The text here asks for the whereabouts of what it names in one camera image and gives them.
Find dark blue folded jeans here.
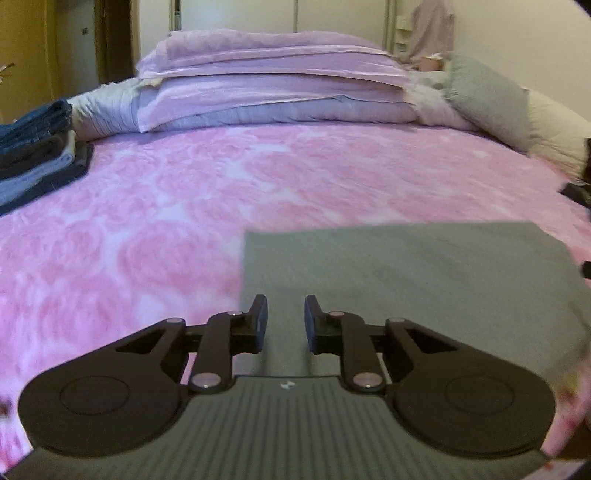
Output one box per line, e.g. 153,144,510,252
0,99,74,146

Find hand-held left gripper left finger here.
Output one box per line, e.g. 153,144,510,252
115,294,269,394

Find dark grey folded garment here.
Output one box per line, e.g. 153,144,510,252
0,130,78,171

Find grey-green garment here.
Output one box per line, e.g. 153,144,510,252
242,222,591,384

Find black folded garment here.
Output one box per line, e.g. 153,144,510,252
0,142,94,217

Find white grey pillow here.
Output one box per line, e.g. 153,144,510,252
67,78,160,141

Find beige hanging garment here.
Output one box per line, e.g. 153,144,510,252
406,0,455,61

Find wooden door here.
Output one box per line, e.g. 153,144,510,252
0,0,63,125

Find light blue folded jeans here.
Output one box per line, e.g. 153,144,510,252
0,154,75,207

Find pink floral blanket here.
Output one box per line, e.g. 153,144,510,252
0,121,591,467

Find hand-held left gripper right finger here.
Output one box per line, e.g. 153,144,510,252
304,295,463,394

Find large pink pillow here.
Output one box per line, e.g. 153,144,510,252
136,74,416,132

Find lavender folded duvet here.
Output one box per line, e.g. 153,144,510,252
154,95,421,130

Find cream pillow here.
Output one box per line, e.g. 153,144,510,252
522,88,591,178

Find grey-green pillow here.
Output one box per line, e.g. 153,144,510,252
443,52,532,151

